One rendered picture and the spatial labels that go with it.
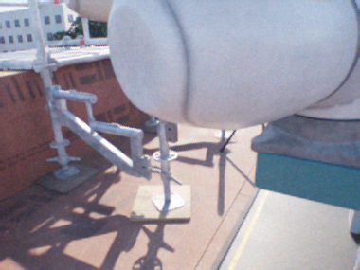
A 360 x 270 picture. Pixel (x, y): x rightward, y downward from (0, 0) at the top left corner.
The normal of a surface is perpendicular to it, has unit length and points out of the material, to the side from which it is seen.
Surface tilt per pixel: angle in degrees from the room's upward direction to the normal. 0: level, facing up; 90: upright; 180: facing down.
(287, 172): 90
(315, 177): 90
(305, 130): 85
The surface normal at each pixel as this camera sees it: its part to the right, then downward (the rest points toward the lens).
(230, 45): 0.16, 0.36
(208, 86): 0.15, 0.62
